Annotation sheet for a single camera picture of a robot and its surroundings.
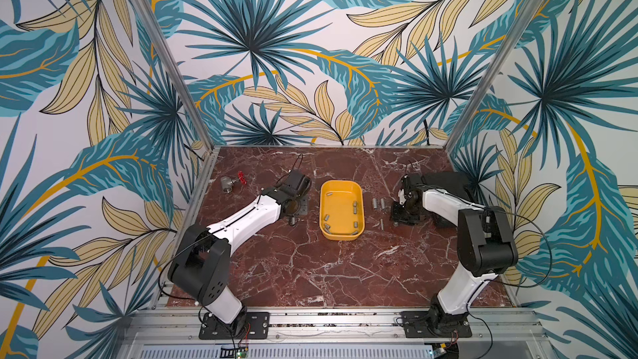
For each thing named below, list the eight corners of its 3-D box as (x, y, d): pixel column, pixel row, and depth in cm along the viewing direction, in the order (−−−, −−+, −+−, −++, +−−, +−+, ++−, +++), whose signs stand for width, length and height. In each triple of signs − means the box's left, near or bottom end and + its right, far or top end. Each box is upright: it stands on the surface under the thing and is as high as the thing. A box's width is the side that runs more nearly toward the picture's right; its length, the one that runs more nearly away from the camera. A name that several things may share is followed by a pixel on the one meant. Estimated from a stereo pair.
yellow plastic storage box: (319, 240, 93) (319, 232, 87) (319, 188, 107) (319, 179, 102) (366, 240, 93) (369, 233, 88) (360, 189, 107) (362, 180, 102)
